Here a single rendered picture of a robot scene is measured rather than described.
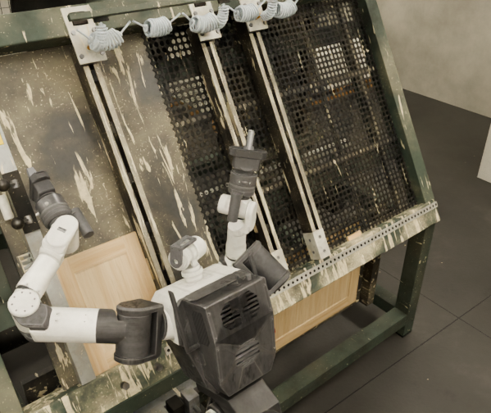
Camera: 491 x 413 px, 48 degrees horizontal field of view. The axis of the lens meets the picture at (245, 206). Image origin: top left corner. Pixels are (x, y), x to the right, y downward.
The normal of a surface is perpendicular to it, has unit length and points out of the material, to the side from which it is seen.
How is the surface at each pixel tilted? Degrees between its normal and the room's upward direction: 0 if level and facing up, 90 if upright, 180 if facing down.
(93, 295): 60
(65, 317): 23
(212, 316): 68
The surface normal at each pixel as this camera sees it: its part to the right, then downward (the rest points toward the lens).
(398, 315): 0.00, -0.85
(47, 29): 0.54, -0.08
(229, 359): 0.62, 0.29
